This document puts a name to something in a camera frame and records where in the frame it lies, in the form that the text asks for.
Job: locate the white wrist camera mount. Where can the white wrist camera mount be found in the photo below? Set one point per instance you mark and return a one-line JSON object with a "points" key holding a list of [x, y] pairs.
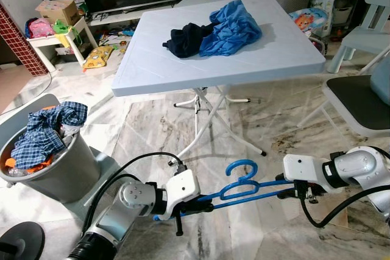
{"points": [[183, 187], [304, 168]]}

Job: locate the navy blue garment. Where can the navy blue garment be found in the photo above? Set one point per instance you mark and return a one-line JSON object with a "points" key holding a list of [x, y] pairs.
{"points": [[183, 41]]}

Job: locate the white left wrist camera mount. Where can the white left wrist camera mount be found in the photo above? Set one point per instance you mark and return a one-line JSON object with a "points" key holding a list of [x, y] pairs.
{"points": [[183, 187]]}

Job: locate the red brick column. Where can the red brick column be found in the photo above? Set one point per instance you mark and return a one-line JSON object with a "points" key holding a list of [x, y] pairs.
{"points": [[21, 47]]}

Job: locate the green bag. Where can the green bag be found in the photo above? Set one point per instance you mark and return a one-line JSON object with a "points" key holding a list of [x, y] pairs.
{"points": [[66, 27]]}

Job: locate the pink bag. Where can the pink bag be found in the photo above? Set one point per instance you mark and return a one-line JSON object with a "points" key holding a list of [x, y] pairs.
{"points": [[39, 28]]}

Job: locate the cardboard box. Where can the cardboard box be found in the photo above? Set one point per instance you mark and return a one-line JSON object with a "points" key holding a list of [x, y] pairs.
{"points": [[58, 11]]}

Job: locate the blue chair cushion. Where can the blue chair cushion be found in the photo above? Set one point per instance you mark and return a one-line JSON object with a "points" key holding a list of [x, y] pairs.
{"points": [[381, 80]]}

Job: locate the white folding table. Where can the white folding table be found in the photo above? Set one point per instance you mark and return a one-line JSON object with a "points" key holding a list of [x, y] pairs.
{"points": [[274, 53]]}

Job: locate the colourful cartoon pack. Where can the colourful cartoon pack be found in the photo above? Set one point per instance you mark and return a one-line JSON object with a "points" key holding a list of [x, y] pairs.
{"points": [[304, 21]]}

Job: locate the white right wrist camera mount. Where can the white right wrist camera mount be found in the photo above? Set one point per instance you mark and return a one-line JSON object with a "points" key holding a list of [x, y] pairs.
{"points": [[304, 168]]}

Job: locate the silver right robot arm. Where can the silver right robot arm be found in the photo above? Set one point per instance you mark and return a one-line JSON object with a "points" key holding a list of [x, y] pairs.
{"points": [[359, 165]]}

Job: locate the toilet paper pack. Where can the toilet paper pack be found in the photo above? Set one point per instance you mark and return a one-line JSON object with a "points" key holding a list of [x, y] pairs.
{"points": [[324, 4]]}

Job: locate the orange garment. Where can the orange garment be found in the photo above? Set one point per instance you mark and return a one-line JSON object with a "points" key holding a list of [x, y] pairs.
{"points": [[9, 162]]}

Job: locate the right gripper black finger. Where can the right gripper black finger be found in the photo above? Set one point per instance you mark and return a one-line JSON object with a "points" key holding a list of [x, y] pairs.
{"points": [[287, 196], [287, 190]]}

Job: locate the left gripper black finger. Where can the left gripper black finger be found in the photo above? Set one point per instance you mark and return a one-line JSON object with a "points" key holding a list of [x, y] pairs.
{"points": [[205, 201], [206, 209]]}

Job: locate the grey folding chair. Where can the grey folding chair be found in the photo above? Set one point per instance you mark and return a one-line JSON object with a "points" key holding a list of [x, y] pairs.
{"points": [[359, 105]]}

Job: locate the white television stand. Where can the white television stand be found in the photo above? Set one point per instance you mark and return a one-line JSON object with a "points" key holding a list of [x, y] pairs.
{"points": [[116, 17]]}

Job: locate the small white table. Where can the small white table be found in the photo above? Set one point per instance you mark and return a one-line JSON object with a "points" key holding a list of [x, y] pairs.
{"points": [[46, 42]]}

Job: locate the blue plaid shirt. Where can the blue plaid shirt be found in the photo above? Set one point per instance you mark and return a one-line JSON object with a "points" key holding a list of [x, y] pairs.
{"points": [[36, 144]]}

